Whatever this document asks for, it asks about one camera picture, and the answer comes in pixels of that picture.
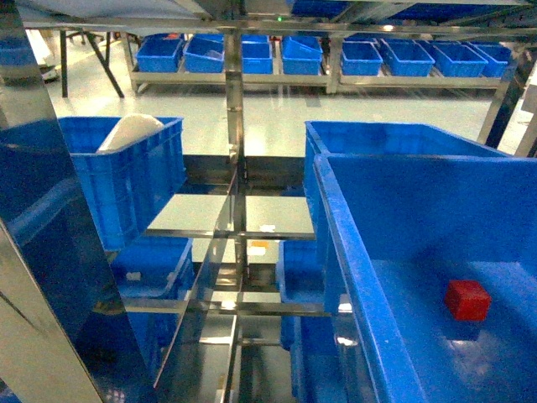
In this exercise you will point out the red magnetic block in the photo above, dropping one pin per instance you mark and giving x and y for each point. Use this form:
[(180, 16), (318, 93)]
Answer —
[(467, 300)]

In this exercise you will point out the big blue crate near right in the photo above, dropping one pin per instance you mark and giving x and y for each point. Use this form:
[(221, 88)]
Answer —
[(398, 229)]

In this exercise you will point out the blue crate with white item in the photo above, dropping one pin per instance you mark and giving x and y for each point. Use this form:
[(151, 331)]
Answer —
[(125, 189)]

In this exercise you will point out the white plastic item in crate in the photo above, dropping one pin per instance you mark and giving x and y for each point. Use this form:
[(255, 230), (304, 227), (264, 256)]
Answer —
[(130, 129)]

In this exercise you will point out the central steel shelf post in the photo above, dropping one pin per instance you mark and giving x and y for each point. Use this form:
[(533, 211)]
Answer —
[(235, 129)]

